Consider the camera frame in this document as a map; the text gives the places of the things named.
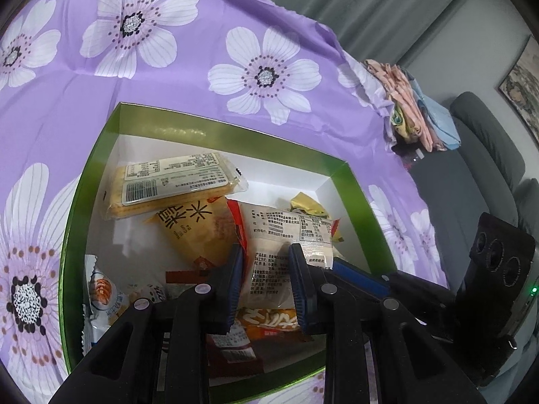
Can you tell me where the yellow rice cracker packet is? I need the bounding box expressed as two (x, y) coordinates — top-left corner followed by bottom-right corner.
(146, 196), (237, 270)

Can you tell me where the red white snack packet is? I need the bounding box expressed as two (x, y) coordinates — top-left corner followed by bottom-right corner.
(227, 199), (338, 309)

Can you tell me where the beige biscuit packet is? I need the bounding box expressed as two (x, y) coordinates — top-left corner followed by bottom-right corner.
(101, 152), (249, 220)

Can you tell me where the white peanut snack bag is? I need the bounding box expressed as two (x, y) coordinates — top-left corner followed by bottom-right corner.
(81, 255), (166, 356)

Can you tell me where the yellow brown candy packet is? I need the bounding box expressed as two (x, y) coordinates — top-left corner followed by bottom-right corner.
(290, 192), (330, 219)

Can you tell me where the green cardboard box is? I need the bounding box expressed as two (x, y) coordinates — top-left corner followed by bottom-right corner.
(58, 101), (398, 404)

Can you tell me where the grey sofa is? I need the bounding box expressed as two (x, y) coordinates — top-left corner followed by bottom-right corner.
(411, 92), (538, 403)

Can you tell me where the folded pink cloth pile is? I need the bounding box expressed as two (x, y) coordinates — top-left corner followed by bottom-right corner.
(364, 59), (462, 152)

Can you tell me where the purple floral tablecloth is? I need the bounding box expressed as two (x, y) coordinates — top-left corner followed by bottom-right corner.
(1, 0), (447, 403)

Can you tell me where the framed wall painting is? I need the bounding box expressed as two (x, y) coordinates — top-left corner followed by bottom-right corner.
(498, 36), (539, 145)

